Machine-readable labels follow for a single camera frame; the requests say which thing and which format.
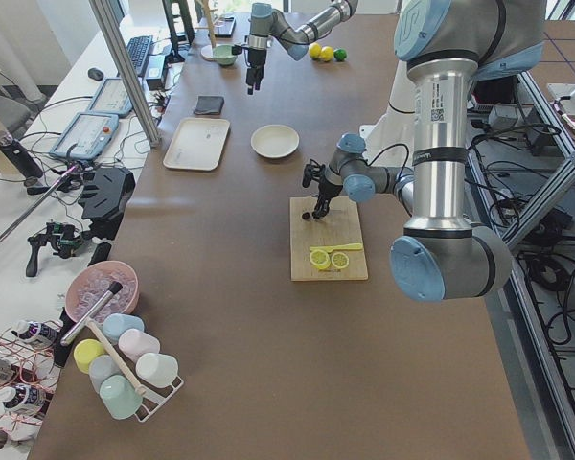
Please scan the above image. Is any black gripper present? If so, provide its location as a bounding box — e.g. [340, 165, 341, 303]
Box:
[302, 160, 342, 219]
[231, 44, 267, 95]

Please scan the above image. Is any cream round plate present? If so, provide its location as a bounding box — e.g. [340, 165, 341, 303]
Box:
[250, 125, 300, 159]

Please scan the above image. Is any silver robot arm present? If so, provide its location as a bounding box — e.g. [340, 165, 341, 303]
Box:
[303, 1, 546, 302]
[232, 0, 358, 95]

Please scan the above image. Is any cream rabbit tray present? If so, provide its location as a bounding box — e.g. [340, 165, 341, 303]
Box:
[163, 117, 230, 172]

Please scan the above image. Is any wooden cutting board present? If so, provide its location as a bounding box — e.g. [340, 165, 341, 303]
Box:
[289, 196, 368, 282]

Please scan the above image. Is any mint green bowl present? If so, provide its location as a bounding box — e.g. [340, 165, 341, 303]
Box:
[213, 44, 238, 66]

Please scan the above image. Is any yellow plastic knife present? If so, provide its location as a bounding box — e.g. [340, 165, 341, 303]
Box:
[309, 242, 363, 253]

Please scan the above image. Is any lemon slice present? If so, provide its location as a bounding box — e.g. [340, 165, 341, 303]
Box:
[309, 249, 331, 270]
[330, 251, 350, 270]

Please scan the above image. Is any wooden glass stand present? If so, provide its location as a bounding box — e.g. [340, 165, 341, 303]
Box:
[195, 0, 231, 66]

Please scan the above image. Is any grey folded cloth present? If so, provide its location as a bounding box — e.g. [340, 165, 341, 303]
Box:
[194, 95, 224, 115]

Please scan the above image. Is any yellow lemon outer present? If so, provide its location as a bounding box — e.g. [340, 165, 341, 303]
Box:
[308, 42, 322, 60]

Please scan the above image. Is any yellow lemon near lime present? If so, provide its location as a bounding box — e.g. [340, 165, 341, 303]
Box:
[319, 46, 334, 62]

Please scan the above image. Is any green lime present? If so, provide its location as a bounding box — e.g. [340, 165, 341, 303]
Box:
[333, 48, 347, 62]

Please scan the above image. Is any black keyboard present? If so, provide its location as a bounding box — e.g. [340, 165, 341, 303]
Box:
[126, 35, 153, 77]

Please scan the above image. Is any blue teach pendant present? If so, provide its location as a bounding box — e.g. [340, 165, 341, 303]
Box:
[49, 111, 119, 161]
[87, 78, 133, 118]

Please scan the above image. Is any black computer mouse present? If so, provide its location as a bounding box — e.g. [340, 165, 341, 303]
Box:
[87, 67, 104, 81]

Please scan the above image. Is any steel black-tipped muddler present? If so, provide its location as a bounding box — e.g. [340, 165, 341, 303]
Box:
[59, 281, 123, 346]

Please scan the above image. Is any mint green plastic cup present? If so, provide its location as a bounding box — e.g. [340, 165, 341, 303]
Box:
[136, 353, 178, 388]

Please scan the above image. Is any pale pink plastic cup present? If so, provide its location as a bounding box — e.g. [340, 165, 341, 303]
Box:
[118, 328, 161, 362]

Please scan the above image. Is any light blue plastic cup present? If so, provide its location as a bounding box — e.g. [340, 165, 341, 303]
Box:
[102, 313, 145, 344]

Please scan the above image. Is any pink ribbed bowl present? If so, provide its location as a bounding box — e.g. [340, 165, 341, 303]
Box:
[65, 261, 139, 323]

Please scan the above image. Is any grey green plastic cup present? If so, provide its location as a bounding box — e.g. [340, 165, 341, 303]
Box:
[88, 355, 143, 420]

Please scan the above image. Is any yellow green plastic cup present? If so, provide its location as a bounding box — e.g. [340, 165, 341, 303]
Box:
[74, 338, 106, 375]

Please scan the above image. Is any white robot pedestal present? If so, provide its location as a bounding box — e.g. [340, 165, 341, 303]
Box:
[360, 60, 415, 153]

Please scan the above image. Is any white wire cup rack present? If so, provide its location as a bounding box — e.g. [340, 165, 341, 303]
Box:
[129, 375, 185, 423]

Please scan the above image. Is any wooden rack handle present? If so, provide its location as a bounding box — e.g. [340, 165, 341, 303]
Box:
[85, 319, 146, 396]

